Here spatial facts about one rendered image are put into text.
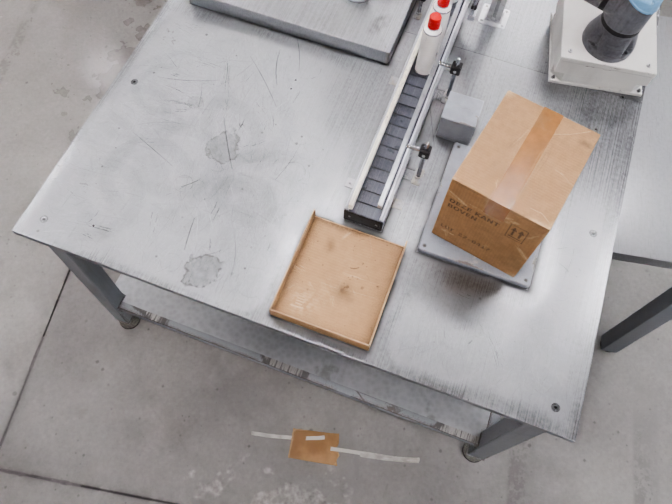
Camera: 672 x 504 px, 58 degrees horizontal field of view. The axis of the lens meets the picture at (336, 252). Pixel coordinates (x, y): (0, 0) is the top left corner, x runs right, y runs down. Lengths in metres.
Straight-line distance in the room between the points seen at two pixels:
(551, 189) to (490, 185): 0.14
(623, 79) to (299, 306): 1.17
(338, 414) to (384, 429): 0.18
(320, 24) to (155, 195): 0.73
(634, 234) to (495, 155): 0.54
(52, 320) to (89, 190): 0.93
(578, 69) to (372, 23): 0.63
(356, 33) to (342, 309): 0.87
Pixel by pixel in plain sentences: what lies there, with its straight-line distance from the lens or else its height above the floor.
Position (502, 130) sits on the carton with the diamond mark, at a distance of 1.50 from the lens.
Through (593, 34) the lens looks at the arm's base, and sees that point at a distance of 1.99.
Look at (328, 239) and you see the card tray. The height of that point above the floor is 0.83.
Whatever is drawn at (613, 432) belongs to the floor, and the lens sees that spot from 2.55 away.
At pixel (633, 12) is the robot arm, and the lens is 1.89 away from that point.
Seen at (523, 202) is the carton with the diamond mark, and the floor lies 1.12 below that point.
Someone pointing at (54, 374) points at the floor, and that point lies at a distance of 2.54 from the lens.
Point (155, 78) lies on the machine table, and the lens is 1.97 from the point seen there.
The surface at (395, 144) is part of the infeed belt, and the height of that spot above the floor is 0.88.
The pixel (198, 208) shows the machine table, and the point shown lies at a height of 0.83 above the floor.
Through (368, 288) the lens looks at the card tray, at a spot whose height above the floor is 0.83.
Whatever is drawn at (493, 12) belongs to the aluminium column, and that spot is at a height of 0.86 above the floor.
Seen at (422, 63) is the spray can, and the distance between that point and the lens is 1.84.
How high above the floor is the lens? 2.28
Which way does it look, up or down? 65 degrees down
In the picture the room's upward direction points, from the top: 4 degrees clockwise
